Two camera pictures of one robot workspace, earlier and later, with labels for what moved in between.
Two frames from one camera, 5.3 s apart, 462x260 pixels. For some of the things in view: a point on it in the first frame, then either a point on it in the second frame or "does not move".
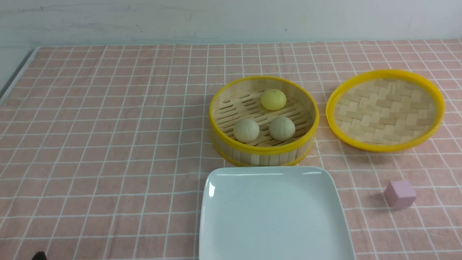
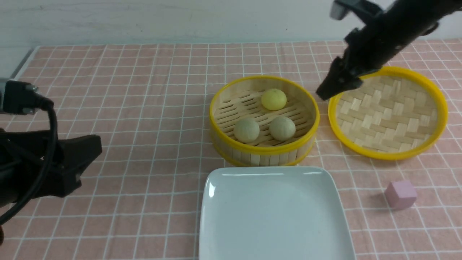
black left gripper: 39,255 to 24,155
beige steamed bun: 246,130 does not move
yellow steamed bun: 273,99 does not move
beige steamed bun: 281,128 does not move
